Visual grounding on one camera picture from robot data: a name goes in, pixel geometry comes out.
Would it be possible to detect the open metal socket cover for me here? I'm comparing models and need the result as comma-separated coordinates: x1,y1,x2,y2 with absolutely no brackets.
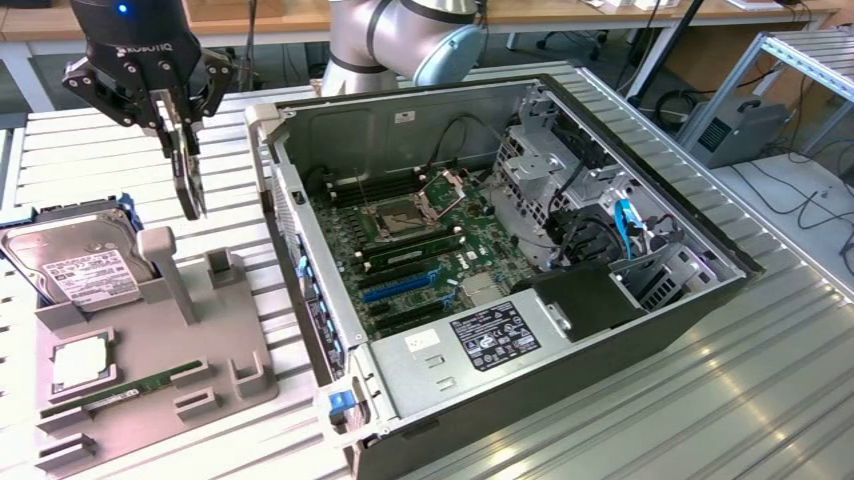
415,167,474,222

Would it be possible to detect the black expansion slot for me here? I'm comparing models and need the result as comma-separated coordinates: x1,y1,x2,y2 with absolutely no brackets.
357,259,430,292
371,310,450,339
369,298,447,326

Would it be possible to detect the aluminium slat frame table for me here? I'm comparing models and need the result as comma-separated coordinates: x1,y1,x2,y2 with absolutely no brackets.
686,27,854,157

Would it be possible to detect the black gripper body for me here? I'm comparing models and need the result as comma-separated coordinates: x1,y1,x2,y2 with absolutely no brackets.
70,0,206,93

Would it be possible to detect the silver perforated disk bay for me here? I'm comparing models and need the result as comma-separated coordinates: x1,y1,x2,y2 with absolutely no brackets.
493,84,642,261

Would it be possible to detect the wooden desk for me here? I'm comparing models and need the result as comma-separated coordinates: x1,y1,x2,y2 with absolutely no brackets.
0,0,842,114

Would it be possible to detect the blue expansion slot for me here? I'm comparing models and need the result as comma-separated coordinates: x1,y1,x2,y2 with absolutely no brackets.
362,276,434,304

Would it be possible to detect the black looped wire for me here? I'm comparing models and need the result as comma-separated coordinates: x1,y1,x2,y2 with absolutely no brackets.
426,114,513,171

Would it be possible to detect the office chair with star base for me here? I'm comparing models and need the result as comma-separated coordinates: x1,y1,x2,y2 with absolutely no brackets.
537,29,610,62

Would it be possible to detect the coiled black cable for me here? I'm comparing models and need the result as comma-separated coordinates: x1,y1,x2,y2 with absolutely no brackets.
656,88,697,127

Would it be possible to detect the green motherboard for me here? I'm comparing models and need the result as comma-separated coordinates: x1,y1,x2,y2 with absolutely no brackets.
310,167,542,341

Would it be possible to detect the grey parts rack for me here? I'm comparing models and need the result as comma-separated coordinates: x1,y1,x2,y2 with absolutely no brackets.
30,224,282,474

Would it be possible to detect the grey box with black handle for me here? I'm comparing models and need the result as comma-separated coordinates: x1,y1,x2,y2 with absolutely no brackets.
677,97,793,170

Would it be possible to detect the open black PC case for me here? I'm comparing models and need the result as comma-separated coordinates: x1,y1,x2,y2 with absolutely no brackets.
243,72,769,480

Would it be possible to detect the CPU socket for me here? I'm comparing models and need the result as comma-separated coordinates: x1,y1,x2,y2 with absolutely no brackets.
363,192,446,246

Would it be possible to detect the hard disk with blue caddy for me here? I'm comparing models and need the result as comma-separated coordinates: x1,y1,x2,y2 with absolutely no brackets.
0,196,147,314

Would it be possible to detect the black floor cable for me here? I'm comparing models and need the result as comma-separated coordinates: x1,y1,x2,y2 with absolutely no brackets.
730,159,854,237

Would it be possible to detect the black slanted pole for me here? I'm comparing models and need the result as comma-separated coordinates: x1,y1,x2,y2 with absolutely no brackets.
626,0,706,106

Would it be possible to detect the silver CPU chip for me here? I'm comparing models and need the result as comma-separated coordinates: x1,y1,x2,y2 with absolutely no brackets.
51,340,112,390

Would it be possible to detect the black wire bundle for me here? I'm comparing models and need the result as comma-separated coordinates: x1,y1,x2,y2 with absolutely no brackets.
550,207,626,269

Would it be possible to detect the RAM slot with white clips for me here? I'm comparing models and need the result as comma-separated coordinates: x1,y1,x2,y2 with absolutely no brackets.
330,172,422,199
359,225,458,255
334,183,430,210

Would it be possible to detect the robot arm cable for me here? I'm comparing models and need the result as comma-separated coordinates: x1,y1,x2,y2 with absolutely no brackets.
243,0,262,94

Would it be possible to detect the blue flat wire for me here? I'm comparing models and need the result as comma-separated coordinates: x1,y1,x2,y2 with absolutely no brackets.
613,197,646,261

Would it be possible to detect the silver slotted disk bay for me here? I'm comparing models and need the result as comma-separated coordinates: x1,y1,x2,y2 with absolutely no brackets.
610,244,733,311

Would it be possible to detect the graphics card with metal bracket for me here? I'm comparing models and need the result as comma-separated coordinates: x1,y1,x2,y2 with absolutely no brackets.
163,87,210,222

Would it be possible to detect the silver finned heatsink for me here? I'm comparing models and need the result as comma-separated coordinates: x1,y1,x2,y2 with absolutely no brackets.
459,274,506,309

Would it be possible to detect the green RAM stick with label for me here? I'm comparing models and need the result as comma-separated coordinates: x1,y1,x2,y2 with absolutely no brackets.
366,235,467,269

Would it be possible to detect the grey power supply unit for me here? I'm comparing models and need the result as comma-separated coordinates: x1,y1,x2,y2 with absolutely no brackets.
363,287,575,421

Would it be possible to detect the black plastic cover box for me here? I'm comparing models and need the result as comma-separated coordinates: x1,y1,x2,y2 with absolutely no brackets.
517,262,649,344

